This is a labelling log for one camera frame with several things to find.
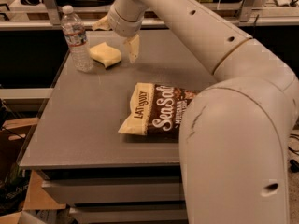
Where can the cardboard box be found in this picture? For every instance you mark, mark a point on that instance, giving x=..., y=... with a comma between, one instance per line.
x=22, y=200

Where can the left metal bracket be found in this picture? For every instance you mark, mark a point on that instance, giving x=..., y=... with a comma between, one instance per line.
x=52, y=11

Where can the yellow sponge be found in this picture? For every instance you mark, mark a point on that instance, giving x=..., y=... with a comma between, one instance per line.
x=105, y=54

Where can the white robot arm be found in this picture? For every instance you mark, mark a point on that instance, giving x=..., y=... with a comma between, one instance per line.
x=233, y=140

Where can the grey drawer cabinet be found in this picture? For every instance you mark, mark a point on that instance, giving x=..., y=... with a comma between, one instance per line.
x=106, y=177

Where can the clear plastic water bottle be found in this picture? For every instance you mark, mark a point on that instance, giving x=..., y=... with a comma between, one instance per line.
x=76, y=39

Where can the metal bracket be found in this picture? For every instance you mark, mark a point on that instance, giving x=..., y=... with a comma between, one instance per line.
x=52, y=11
x=245, y=10

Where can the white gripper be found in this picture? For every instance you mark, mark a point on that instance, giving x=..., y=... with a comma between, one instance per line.
x=122, y=26

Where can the right metal bracket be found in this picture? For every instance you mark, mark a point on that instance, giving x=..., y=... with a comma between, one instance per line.
x=245, y=10

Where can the brown tortilla chips bag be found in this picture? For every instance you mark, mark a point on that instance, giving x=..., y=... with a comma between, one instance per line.
x=156, y=110

